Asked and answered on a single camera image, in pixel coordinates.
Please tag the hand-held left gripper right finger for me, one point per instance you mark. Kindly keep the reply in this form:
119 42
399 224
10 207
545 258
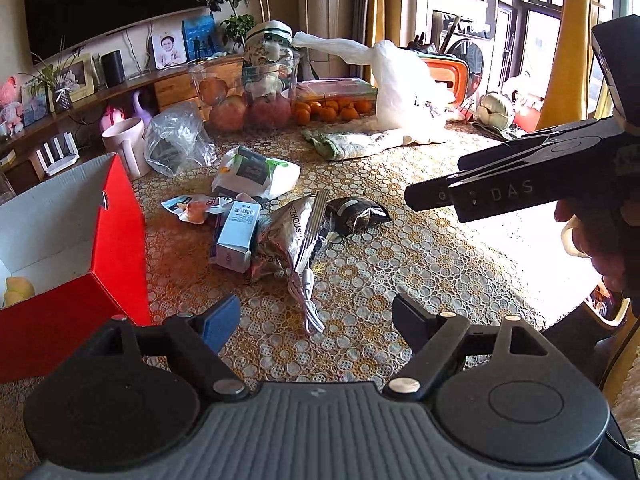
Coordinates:
412 317

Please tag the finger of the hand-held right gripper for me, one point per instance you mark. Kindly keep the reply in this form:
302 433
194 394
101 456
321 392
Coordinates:
495 157
425 195

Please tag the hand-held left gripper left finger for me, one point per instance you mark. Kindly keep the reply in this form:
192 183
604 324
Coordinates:
220 322

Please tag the dark snack packet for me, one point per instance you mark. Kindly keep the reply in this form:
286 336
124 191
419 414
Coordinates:
356 215

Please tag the light blue carton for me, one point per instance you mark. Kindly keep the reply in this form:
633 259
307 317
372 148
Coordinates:
236 235

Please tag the silver foil snack bag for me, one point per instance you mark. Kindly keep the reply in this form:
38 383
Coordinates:
282 232

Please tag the red cardboard box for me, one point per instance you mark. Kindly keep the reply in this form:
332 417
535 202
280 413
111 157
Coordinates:
75 320

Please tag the yellow packet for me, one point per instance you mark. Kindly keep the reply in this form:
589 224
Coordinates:
19 291

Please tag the person's right hand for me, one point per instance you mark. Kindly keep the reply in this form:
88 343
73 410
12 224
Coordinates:
607 252

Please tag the pale pumpkin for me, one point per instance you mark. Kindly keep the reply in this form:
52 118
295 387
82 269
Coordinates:
495 110

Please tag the red bag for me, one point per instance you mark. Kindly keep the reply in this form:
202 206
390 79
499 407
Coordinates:
527 115

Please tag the white green towel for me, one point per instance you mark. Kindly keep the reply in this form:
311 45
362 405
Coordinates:
350 142

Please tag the black round fan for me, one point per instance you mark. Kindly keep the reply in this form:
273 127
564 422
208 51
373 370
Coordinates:
472 67

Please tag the white plastic bag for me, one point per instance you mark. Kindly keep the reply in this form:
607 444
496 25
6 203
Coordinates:
400 95

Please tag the small white pink packet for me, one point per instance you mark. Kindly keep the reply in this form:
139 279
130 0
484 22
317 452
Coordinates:
192 207

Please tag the pile of mandarins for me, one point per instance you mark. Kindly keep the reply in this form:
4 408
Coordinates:
330 110

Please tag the yellow curtain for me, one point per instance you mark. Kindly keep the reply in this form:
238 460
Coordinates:
567 50

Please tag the flat pastel box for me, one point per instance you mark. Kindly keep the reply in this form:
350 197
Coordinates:
335 89

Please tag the white green snack packet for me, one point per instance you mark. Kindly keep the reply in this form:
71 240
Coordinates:
250 172

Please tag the red apple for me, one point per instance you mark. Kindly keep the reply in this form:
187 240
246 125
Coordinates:
270 112
227 115

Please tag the clear plastic bag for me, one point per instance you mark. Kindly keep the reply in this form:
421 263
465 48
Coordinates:
175 140

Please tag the pink cup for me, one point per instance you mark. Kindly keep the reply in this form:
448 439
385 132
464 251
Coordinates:
125 145

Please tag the green white patterned bag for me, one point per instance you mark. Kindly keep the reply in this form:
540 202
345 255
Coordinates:
267 50

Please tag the clear glass fruit bowl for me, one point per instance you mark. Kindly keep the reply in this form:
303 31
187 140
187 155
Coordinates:
235 87

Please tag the purple vase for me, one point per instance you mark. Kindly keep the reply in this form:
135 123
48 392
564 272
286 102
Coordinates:
142 110

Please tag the orange fruit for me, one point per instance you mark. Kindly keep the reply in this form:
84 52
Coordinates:
212 91

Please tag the white router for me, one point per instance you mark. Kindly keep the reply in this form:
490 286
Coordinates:
55 155

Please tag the wooden tv cabinet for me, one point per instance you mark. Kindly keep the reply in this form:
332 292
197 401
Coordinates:
172 87

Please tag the small plant in patterned pot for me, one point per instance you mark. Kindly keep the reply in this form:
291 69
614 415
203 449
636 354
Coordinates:
62 97

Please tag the black speaker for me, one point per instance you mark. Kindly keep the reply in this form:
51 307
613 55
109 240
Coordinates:
113 68

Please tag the blue photo print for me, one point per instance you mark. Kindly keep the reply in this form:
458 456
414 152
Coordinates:
200 35

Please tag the pink dolls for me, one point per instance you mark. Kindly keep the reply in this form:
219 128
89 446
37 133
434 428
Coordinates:
11 105

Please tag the wooden photo frame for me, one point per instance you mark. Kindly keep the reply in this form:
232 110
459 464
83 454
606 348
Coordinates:
79 80

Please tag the white child photo frame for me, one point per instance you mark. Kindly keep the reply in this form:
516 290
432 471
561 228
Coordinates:
169 45

